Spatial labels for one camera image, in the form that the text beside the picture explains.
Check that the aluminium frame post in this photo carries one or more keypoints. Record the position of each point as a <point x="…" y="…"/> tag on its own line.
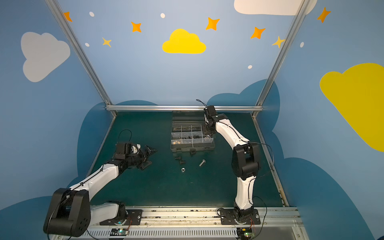
<point x="57" y="12"/>
<point x="304" y="8"/>

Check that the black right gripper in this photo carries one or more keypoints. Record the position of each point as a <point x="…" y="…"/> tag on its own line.
<point x="208" y="127"/>

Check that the aluminium frame rail back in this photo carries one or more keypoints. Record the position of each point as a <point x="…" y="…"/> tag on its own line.
<point x="154" y="108"/>

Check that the aluminium frame post left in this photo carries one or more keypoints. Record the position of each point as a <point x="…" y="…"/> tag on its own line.
<point x="57" y="12"/>

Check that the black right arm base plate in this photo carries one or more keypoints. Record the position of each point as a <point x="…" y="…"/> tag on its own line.
<point x="237" y="217"/>

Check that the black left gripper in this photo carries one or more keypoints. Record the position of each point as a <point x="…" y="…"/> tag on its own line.
<point x="142" y="156"/>

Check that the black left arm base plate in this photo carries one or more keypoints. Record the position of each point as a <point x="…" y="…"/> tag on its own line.
<point x="131" y="217"/>

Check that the aluminium frame post right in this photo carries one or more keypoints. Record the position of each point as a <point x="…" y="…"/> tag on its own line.
<point x="304" y="8"/>

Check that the clear plastic organizer box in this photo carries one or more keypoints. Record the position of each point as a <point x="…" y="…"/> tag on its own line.
<point x="187" y="134"/>

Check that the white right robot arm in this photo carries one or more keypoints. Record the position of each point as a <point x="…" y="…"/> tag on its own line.
<point x="246" y="158"/>

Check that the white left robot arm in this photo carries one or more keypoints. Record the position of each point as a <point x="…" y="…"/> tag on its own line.
<point x="70" y="212"/>

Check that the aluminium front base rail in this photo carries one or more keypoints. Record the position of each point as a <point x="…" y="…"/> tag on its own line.
<point x="199" y="223"/>

